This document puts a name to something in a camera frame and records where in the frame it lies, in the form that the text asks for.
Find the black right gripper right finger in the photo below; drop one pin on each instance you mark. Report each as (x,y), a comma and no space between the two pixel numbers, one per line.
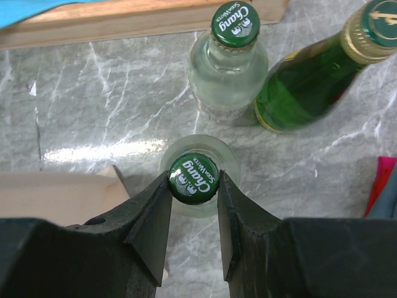
(263,256)

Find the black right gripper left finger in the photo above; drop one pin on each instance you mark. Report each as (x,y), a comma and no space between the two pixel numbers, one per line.
(120,253)

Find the cream canvas tote bag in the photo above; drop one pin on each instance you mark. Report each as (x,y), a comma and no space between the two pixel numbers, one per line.
(63,198)

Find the Chang soda bottle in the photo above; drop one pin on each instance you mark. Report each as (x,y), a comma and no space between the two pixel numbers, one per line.
(228,64)
(193,164)

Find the green Perrier lemon bottle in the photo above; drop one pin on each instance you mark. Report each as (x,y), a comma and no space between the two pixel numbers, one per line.
(307,84)

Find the folded grey-blue garment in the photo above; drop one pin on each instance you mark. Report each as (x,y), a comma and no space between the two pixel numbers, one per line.
(385,206)

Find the folded red garment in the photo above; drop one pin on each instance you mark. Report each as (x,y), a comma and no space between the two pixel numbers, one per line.
(384,168)

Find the wooden clothes rack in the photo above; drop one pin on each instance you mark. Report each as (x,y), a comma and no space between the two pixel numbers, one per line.
(108,20)

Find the turquoise t-shirt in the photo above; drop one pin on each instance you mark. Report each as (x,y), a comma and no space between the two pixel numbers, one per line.
(13,11)

